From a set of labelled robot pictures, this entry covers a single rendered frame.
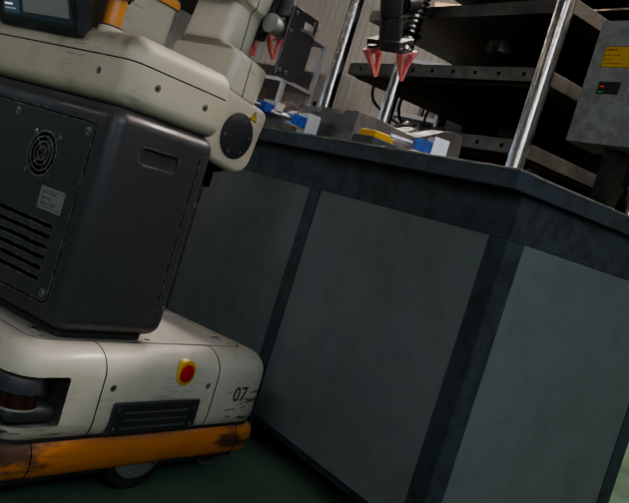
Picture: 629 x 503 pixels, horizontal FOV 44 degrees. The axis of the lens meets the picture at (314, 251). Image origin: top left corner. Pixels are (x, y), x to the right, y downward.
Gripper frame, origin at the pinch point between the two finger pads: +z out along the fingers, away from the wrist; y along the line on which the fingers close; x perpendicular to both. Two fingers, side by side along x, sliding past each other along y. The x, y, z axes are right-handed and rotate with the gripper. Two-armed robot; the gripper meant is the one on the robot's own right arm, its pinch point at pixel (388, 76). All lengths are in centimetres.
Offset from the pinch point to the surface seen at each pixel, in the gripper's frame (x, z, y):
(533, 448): 32, 65, -62
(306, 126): 13.1, 13.2, 16.1
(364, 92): -361, 107, 260
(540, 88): -73, 14, -10
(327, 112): 4.7, 11.1, 15.5
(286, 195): 15.7, 32.7, 20.9
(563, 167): -91, 44, -15
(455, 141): -22.6, 20.5, -8.5
